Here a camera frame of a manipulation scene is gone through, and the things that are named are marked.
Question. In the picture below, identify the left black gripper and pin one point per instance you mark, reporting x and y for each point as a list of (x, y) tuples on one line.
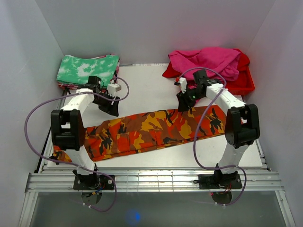
[(112, 109)]

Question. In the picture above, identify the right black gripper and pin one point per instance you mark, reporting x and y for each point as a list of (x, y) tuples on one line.
[(183, 101)]

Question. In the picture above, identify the orange camouflage trousers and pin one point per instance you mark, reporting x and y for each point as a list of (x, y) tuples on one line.
[(143, 132)]

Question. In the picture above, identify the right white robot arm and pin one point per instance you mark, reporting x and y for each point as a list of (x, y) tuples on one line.
[(241, 126)]

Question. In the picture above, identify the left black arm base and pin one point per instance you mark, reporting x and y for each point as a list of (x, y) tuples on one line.
[(104, 183)]

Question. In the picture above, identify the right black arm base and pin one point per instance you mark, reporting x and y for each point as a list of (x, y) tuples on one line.
[(226, 181)]

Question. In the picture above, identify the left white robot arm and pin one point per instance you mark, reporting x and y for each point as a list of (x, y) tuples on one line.
[(67, 127)]

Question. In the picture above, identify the pink patterned folded trousers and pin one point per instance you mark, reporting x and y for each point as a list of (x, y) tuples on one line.
[(116, 68)]

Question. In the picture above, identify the red plastic tray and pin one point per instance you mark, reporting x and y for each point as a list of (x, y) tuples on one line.
[(243, 85)]

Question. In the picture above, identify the red garment in tray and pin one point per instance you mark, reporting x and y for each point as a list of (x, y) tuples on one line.
[(243, 59)]

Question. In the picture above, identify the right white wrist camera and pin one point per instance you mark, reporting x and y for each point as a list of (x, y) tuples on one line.
[(182, 83)]

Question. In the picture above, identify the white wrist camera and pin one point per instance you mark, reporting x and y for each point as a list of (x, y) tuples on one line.
[(112, 89), (182, 83)]

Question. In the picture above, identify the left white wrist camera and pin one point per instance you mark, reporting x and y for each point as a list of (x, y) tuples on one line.
[(112, 89)]

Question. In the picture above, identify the aluminium rail frame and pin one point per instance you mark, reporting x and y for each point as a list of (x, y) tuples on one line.
[(158, 197)]

